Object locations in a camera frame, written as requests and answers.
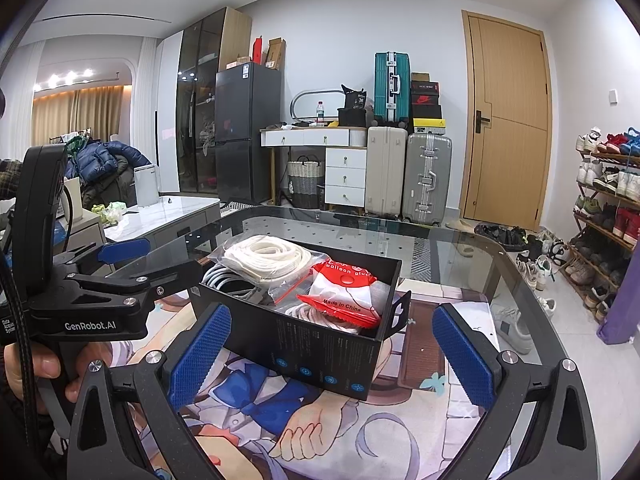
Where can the tall brown cardboard box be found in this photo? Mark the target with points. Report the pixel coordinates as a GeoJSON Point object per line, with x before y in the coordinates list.
{"type": "Point", "coordinates": [276, 52]}

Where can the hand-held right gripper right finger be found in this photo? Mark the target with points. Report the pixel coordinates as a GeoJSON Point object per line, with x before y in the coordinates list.
{"type": "Point", "coordinates": [465, 355]}

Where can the scattered shoes group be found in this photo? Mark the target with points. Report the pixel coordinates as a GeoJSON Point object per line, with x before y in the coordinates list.
{"type": "Point", "coordinates": [530, 255]}

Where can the grey white wicker basket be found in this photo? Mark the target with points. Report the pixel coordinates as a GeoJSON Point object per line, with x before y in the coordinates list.
{"type": "Point", "coordinates": [306, 182]}

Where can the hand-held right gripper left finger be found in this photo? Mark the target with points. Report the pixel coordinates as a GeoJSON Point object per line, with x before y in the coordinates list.
{"type": "Point", "coordinates": [200, 355]}

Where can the grey white low cabinet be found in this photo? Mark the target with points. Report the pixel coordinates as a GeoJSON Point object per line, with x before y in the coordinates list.
{"type": "Point", "coordinates": [165, 220]}

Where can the white small appliance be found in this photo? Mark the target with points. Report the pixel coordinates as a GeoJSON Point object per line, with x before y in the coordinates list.
{"type": "Point", "coordinates": [147, 185]}

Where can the striped floor rug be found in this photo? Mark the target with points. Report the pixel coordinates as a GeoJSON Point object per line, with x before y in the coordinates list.
{"type": "Point", "coordinates": [245, 206]}

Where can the flat labelled cardboard box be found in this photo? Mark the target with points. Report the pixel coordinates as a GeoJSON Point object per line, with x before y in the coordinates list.
{"type": "Point", "coordinates": [237, 64]}

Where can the dark glass display cabinet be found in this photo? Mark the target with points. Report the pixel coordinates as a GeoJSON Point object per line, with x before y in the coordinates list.
{"type": "Point", "coordinates": [195, 110]}

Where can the white dresser desk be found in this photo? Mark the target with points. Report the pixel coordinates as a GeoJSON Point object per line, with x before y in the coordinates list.
{"type": "Point", "coordinates": [345, 160]}

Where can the black paper bag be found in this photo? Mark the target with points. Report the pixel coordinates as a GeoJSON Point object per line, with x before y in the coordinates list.
{"type": "Point", "coordinates": [355, 97]}

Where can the clear water bottle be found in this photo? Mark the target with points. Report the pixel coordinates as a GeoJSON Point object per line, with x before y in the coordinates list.
{"type": "Point", "coordinates": [320, 115]}

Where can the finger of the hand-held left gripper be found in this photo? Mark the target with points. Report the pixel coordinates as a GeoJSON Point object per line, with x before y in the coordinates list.
{"type": "Point", "coordinates": [125, 251]}
{"type": "Point", "coordinates": [165, 275]}

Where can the beige hard suitcase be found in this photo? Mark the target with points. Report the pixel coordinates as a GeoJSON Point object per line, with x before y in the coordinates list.
{"type": "Point", "coordinates": [386, 170]}

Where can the oval framed mirror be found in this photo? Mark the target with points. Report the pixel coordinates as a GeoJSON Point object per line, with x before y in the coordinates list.
{"type": "Point", "coordinates": [300, 97]}

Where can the red white packet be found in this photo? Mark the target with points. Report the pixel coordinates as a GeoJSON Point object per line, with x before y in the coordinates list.
{"type": "Point", "coordinates": [345, 295]}

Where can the silver hard suitcase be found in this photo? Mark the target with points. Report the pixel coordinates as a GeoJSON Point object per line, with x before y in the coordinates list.
{"type": "Point", "coordinates": [427, 180]}

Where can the teal hard suitcase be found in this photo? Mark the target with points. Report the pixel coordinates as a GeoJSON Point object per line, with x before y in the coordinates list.
{"type": "Point", "coordinates": [392, 87]}

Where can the wooden door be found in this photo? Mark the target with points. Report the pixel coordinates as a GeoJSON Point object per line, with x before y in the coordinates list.
{"type": "Point", "coordinates": [505, 125]}

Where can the black cardboard box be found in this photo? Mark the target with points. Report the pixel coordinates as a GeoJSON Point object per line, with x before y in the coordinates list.
{"type": "Point", "coordinates": [310, 350]}

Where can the blue puffer jacket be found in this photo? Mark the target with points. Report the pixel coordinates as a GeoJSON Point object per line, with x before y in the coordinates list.
{"type": "Point", "coordinates": [105, 160]}

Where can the beige window curtain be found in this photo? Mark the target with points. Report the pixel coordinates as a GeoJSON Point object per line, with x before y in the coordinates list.
{"type": "Point", "coordinates": [80, 110]}

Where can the person's left hand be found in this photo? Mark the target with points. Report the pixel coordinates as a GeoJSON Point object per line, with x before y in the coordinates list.
{"type": "Point", "coordinates": [30, 362]}

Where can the white sneaker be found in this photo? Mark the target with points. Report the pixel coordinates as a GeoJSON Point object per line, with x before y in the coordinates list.
{"type": "Point", "coordinates": [512, 327]}

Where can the red bag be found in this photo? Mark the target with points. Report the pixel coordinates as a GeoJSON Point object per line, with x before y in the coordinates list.
{"type": "Point", "coordinates": [257, 50]}

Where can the black round box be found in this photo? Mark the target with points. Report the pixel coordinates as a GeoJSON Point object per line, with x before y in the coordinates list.
{"type": "Point", "coordinates": [352, 117]}

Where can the printed cartoon table mat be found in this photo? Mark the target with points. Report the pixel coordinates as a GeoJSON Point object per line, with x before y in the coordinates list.
{"type": "Point", "coordinates": [350, 425]}

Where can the dark grey fridge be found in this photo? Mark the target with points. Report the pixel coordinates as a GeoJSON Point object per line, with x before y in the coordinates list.
{"type": "Point", "coordinates": [245, 135]}

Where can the green white plastic bag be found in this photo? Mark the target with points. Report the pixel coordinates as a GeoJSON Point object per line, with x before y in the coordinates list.
{"type": "Point", "coordinates": [110, 212]}

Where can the wooden shoe rack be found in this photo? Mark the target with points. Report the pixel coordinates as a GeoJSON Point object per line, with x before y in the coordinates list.
{"type": "Point", "coordinates": [607, 237]}

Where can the shoe rack with shoes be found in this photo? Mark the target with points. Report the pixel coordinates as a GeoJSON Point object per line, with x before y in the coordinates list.
{"type": "Point", "coordinates": [607, 180]}

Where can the plain black shoe box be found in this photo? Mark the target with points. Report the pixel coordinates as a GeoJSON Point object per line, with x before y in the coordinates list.
{"type": "Point", "coordinates": [427, 112]}

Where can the black shoe box red label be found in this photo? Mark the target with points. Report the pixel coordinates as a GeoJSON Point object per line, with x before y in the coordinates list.
{"type": "Point", "coordinates": [425, 88]}

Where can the beige slipper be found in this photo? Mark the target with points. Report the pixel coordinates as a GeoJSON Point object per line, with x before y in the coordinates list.
{"type": "Point", "coordinates": [467, 251]}

